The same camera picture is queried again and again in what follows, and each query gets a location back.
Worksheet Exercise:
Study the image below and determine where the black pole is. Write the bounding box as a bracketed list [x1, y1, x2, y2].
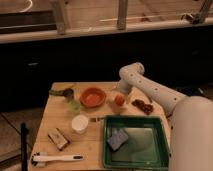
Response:
[21, 123, 28, 171]

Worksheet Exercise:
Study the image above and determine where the green plastic tray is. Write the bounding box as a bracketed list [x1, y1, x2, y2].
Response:
[102, 116, 169, 171]

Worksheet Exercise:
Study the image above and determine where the red apple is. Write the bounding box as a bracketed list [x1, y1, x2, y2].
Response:
[114, 94, 125, 106]

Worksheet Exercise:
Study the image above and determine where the small metal cup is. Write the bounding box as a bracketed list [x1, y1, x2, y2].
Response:
[63, 89, 74, 101]

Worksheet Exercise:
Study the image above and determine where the orange plastic bowl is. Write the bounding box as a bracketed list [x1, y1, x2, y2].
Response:
[80, 87, 106, 108]

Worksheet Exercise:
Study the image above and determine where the white dish brush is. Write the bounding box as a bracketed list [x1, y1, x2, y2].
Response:
[31, 153, 84, 165]

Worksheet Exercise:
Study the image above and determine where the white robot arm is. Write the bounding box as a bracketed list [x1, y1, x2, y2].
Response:
[118, 62, 213, 171]

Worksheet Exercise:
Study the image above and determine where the brown chocolate box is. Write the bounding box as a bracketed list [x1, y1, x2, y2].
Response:
[48, 128, 70, 151]

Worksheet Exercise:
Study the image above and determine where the light green cup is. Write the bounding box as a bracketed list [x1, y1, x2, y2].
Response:
[69, 100, 82, 114]

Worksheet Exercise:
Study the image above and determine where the blue sponge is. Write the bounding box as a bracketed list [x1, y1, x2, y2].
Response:
[107, 129, 128, 151]

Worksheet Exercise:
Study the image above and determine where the white paper cup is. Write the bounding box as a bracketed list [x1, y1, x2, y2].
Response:
[71, 115, 89, 134]

